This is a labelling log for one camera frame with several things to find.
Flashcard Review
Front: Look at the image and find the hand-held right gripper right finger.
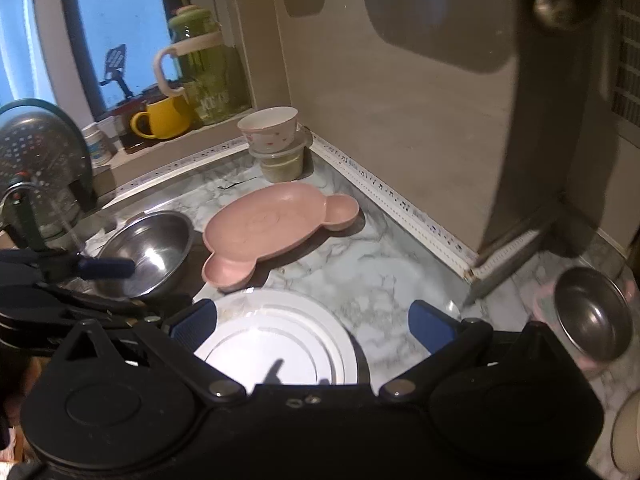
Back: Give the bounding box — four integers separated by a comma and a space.
377, 300, 581, 406

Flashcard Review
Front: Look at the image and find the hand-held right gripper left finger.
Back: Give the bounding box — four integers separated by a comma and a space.
52, 299, 251, 406

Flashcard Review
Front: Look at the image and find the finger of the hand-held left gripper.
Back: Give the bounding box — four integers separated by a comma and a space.
37, 255, 137, 283
35, 282, 193, 333

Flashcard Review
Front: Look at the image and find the large stainless steel bowl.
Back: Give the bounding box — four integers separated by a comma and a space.
92, 211, 196, 301

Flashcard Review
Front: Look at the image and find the white round plate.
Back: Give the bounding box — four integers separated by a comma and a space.
194, 287, 360, 387

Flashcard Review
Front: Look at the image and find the grey stone block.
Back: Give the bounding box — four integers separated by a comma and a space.
90, 162, 117, 201

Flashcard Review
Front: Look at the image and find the chrome faucet spout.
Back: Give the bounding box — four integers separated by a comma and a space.
0, 180, 88, 261

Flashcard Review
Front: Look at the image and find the pink bear-shaped plate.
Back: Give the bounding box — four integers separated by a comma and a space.
201, 182, 361, 291

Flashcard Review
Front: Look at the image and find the small white plastic jar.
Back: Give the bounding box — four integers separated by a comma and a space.
81, 124, 117, 168

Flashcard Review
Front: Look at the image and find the white music-note edge tape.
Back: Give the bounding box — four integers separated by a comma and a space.
112, 132, 538, 283

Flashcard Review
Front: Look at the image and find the dark glass jar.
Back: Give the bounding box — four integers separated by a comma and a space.
114, 100, 151, 153

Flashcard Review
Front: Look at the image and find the green-rimmed glass lid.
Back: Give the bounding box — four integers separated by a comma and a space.
0, 98, 95, 211

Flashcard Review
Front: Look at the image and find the yellow ceramic mug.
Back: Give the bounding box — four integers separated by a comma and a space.
130, 95, 193, 141

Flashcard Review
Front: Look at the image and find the small stainless steel bowl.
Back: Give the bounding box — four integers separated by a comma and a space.
552, 266, 635, 363

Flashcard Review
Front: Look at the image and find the clear lidded plastic container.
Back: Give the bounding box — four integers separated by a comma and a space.
249, 127, 312, 184

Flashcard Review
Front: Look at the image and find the black slotted spatula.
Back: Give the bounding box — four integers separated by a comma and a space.
98, 43, 135, 100

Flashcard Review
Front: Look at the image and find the floral ceramic bowl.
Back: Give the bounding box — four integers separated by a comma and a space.
237, 106, 300, 152

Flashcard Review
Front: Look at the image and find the metal vent grille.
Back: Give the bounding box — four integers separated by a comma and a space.
607, 0, 640, 133

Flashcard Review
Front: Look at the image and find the green glass jar with handle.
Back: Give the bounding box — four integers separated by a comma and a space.
153, 0, 251, 126

